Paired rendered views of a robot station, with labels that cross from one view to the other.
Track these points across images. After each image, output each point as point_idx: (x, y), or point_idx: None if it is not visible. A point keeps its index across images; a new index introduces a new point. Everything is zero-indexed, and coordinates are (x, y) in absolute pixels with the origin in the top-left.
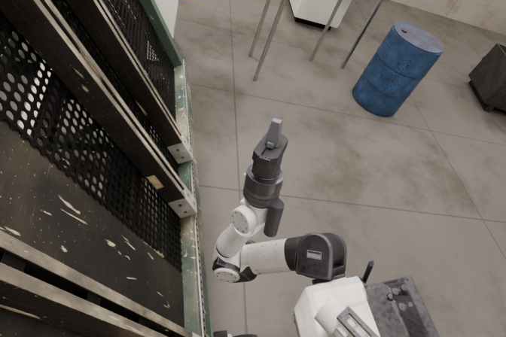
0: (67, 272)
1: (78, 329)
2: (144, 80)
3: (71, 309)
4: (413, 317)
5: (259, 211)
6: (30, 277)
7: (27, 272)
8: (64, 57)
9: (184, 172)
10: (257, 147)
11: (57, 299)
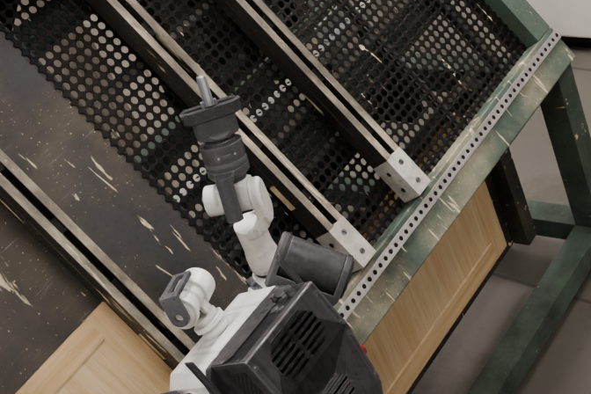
0: (35, 190)
1: (54, 252)
2: (296, 62)
3: (29, 215)
4: (270, 319)
5: (216, 188)
6: (2, 176)
7: (12, 180)
8: (136, 39)
9: (400, 215)
10: (193, 107)
11: (18, 200)
